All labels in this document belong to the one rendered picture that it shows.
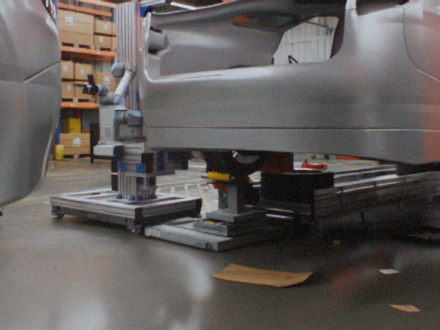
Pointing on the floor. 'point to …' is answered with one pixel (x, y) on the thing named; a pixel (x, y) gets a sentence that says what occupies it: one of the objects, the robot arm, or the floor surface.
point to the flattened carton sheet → (260, 276)
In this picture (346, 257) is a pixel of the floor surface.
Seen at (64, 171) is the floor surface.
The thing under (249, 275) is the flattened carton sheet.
